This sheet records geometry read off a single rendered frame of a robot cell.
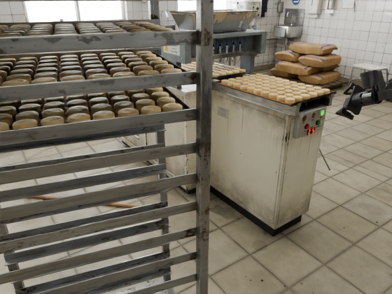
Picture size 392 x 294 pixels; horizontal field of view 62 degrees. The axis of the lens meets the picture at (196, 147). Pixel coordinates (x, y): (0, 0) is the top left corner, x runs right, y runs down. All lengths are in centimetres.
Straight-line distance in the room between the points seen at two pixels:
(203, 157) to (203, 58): 25
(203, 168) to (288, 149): 110
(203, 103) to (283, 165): 120
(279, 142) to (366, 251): 89
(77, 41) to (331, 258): 186
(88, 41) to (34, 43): 10
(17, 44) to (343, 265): 194
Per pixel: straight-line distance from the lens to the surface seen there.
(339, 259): 220
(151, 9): 117
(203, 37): 74
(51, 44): 72
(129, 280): 163
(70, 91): 74
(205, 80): 76
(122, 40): 73
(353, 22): 637
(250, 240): 218
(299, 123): 183
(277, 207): 206
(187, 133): 225
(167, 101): 88
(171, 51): 223
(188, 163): 236
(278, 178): 196
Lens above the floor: 140
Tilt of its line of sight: 25 degrees down
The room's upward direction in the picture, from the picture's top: straight up
